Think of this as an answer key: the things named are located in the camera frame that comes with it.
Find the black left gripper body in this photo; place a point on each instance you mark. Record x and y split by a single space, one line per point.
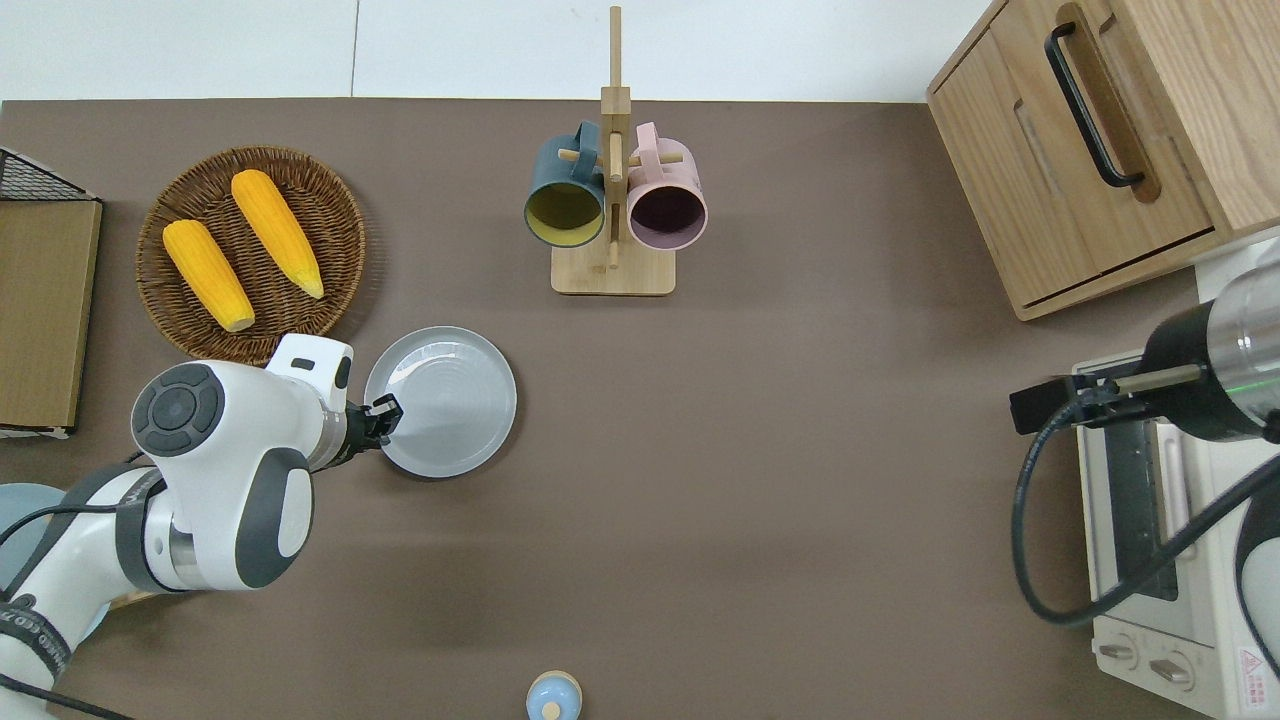
358 432

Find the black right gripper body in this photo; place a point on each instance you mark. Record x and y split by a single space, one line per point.
1195 405

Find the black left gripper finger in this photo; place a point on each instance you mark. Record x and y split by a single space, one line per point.
381 434
386 407

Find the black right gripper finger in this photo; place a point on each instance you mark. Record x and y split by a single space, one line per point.
1112 405
1045 405

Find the gray plate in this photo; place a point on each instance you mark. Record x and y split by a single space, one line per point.
450 400

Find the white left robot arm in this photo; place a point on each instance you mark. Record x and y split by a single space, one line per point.
230 430

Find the light blue plate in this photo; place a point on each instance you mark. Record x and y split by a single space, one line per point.
25 525

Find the long pointed yellow corn cob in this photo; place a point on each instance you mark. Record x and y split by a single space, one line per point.
275 230

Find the brown wicker basket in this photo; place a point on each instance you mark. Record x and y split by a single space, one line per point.
320 200

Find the short yellow corn cob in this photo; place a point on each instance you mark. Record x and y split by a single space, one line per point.
205 270

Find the brown table mat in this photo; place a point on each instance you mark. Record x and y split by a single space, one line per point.
800 450

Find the white toaster oven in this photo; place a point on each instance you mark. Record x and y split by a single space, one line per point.
1130 655

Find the wooden mug tree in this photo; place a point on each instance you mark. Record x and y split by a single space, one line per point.
612 275

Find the teal mug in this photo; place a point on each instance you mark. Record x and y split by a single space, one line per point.
560 170

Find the wooden cabinet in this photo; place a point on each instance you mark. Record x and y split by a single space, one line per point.
1180 80

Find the wooden board lid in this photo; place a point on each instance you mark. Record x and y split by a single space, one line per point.
45 310

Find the pink mug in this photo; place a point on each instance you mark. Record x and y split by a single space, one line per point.
670 170

